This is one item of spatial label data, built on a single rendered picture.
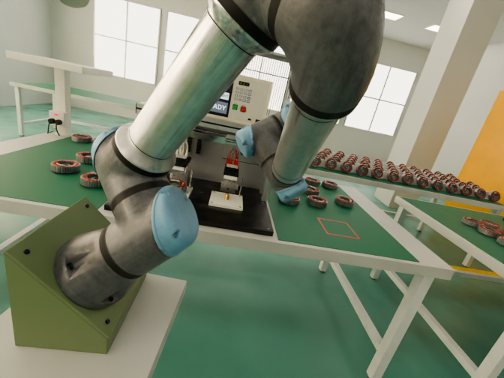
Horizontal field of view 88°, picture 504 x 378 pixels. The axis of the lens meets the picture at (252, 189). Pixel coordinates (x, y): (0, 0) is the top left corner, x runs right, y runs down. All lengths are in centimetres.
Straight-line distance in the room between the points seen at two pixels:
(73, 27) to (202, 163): 745
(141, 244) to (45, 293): 18
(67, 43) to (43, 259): 823
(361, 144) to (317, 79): 815
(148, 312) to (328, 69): 60
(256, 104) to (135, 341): 100
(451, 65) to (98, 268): 478
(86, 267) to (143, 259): 10
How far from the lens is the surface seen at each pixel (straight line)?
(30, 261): 57
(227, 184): 132
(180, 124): 44
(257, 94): 126
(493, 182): 439
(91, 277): 55
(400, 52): 871
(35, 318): 62
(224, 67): 39
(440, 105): 487
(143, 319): 68
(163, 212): 46
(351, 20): 30
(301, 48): 31
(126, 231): 50
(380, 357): 169
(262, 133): 66
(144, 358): 62
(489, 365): 188
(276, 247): 104
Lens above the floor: 125
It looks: 19 degrees down
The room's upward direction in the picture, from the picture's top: 12 degrees clockwise
